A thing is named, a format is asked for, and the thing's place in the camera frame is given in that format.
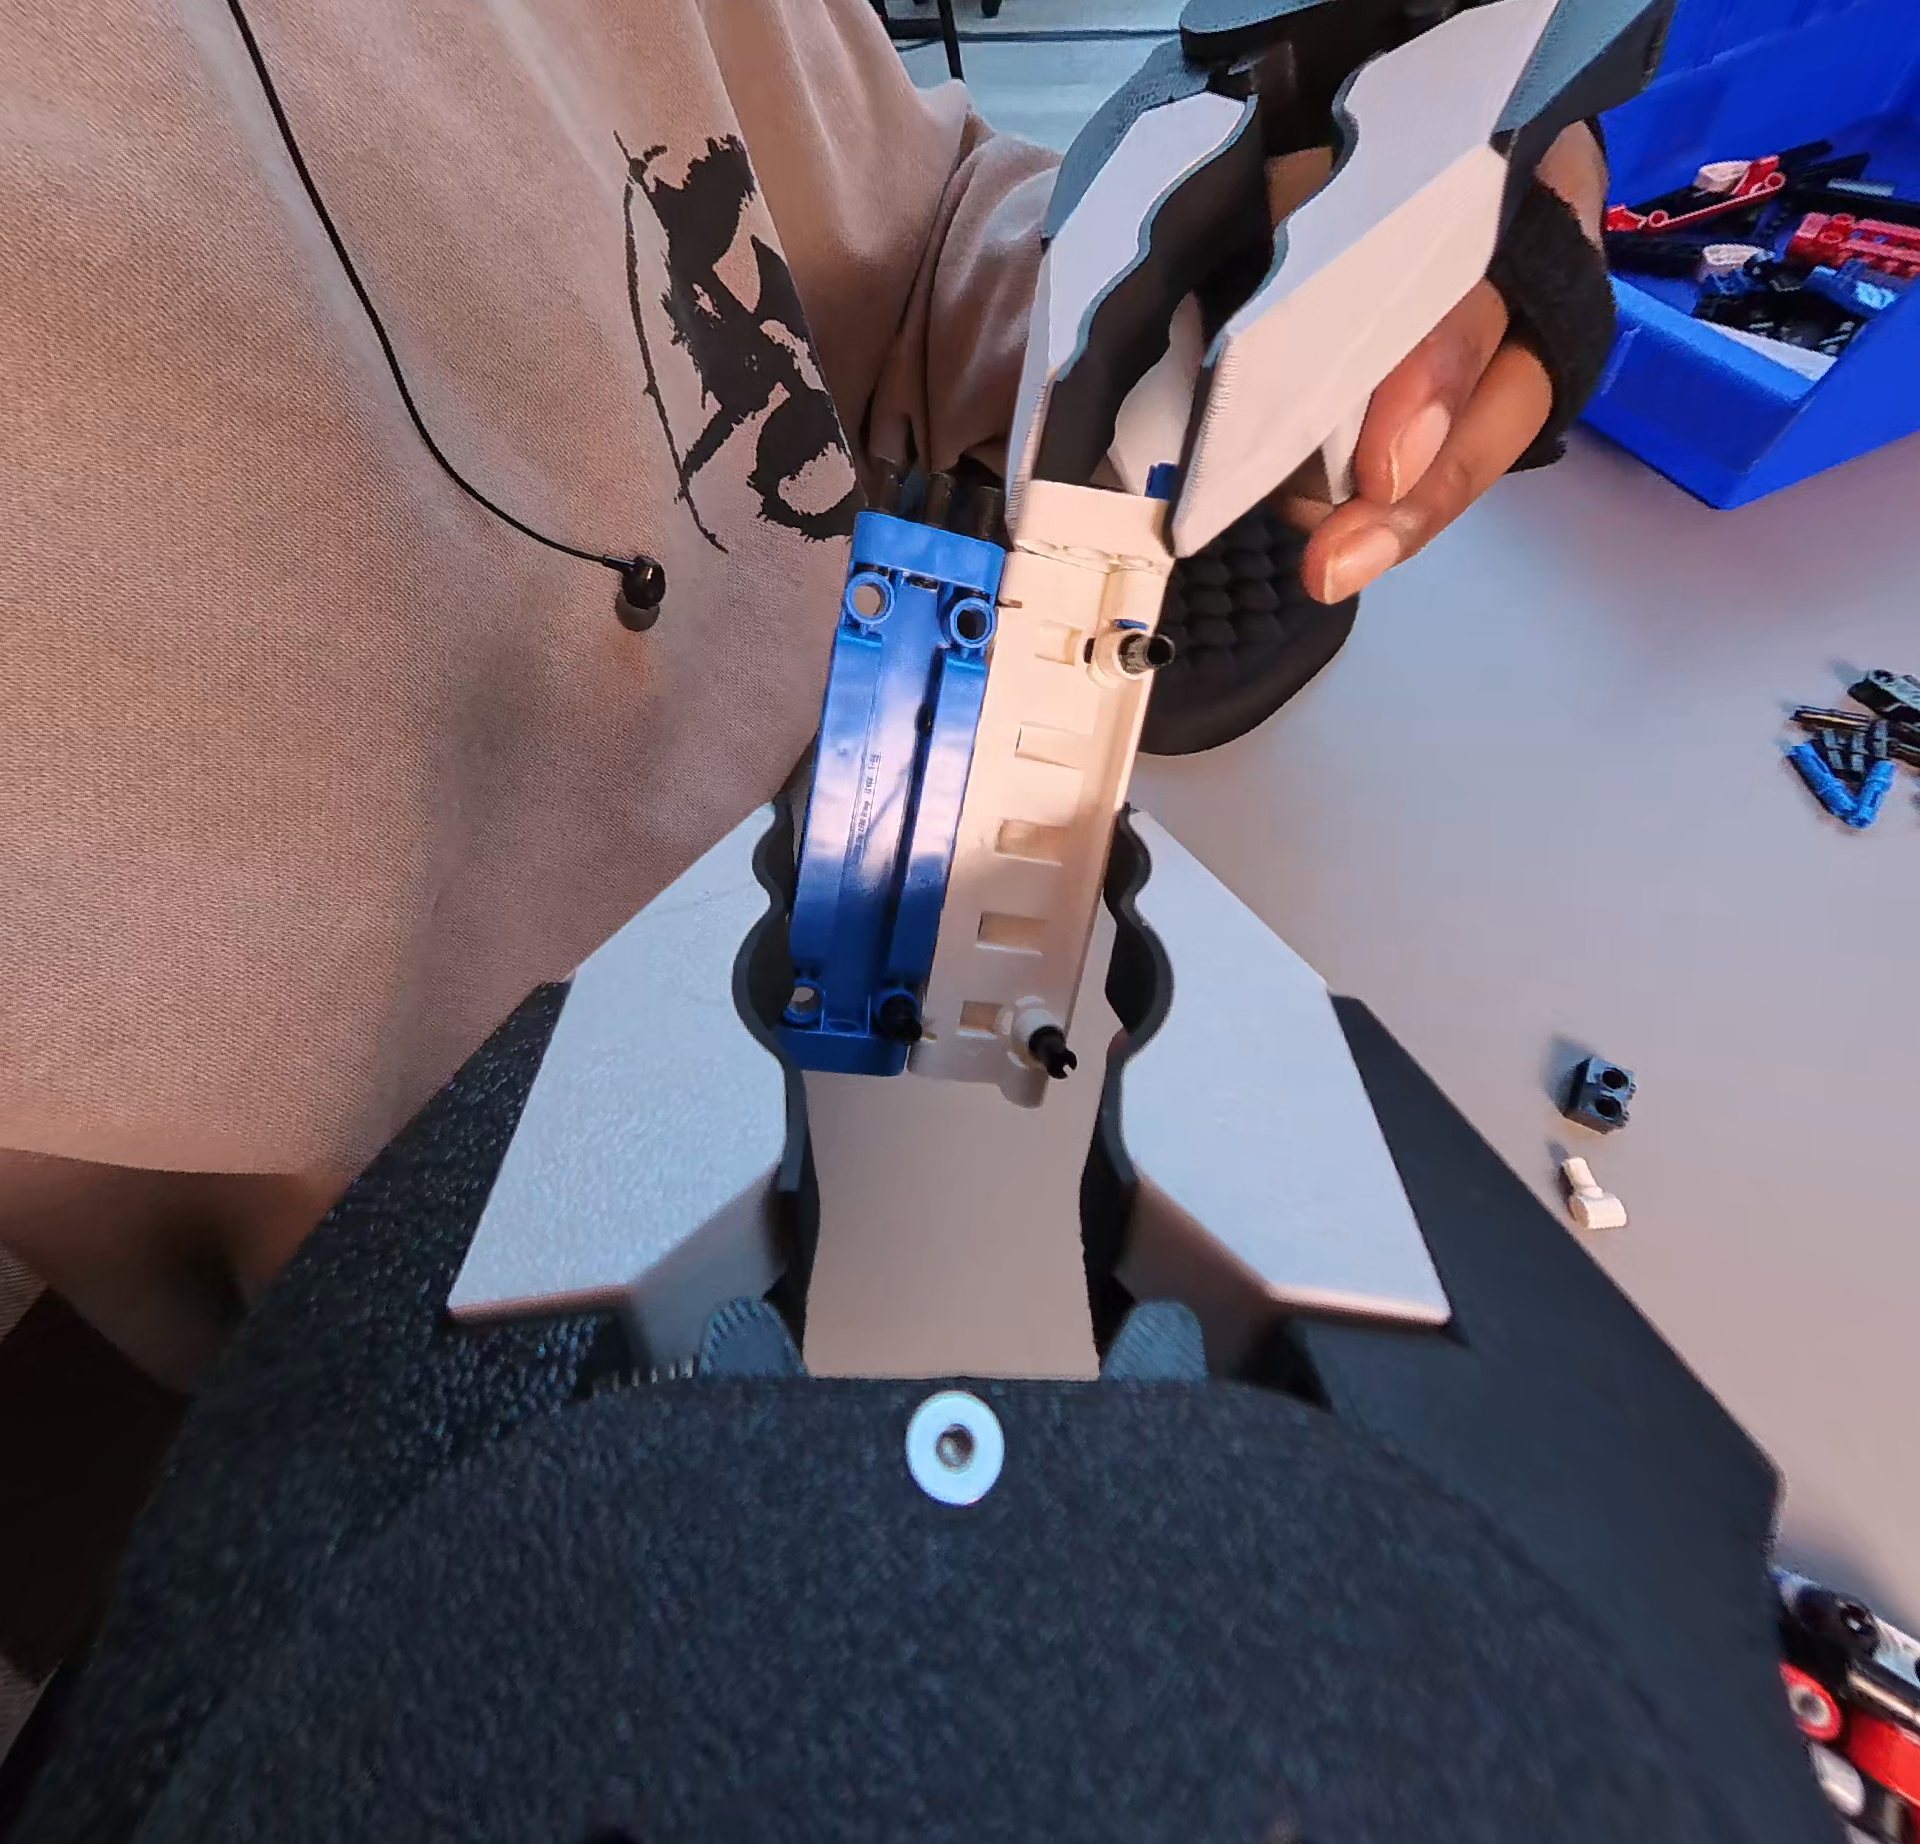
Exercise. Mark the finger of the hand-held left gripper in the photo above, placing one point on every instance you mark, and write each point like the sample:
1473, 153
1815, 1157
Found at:
1396, 223
1125, 223

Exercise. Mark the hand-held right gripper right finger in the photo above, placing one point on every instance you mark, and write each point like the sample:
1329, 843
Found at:
1260, 1140

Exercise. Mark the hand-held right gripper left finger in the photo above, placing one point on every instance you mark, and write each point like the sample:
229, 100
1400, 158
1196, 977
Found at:
645, 1124

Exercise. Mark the blue and white lego assembly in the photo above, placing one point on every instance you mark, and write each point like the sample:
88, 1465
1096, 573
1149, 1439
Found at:
1036, 764

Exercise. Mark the person's left forearm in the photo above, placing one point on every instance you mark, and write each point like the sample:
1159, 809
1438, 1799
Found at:
976, 252

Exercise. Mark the small white lego connector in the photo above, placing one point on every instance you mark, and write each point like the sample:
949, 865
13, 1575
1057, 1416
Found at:
1590, 1196

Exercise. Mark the small black lego brick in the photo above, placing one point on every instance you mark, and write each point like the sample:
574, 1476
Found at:
1597, 1094

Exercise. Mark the assorted red black lego parts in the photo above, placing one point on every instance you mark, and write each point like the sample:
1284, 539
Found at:
1786, 252

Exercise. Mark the pile of blue black lego pins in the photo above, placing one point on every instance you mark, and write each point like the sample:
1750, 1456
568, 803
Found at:
1852, 772

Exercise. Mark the lego car chassis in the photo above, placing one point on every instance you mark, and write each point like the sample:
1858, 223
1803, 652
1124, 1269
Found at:
1852, 1710

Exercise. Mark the person's left hand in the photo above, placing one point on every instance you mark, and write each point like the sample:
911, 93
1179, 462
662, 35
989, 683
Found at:
1455, 403

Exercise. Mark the tagged blue plastic bin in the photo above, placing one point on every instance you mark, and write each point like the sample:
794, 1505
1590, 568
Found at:
1726, 418

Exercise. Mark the black textured armrest pad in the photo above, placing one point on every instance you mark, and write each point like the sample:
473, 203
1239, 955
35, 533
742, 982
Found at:
1246, 645

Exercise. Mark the person's beige sweatshirt torso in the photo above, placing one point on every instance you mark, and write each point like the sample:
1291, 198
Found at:
301, 675

